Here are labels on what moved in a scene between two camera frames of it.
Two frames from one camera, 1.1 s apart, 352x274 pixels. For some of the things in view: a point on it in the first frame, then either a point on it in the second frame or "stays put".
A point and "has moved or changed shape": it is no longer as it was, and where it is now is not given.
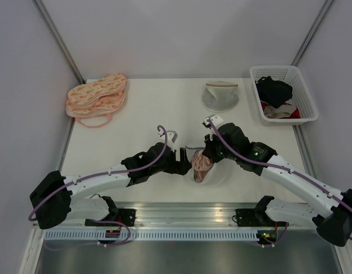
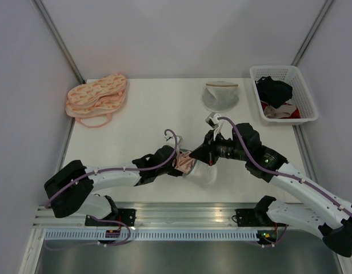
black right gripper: x=208 y=150 stays put
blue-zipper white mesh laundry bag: x=226 y=174 → x=202 y=172
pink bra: x=201 y=165 has moved or changed shape
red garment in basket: x=295 y=115 stays put
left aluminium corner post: x=53 y=33 stays put
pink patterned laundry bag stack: x=92 y=103 stays put
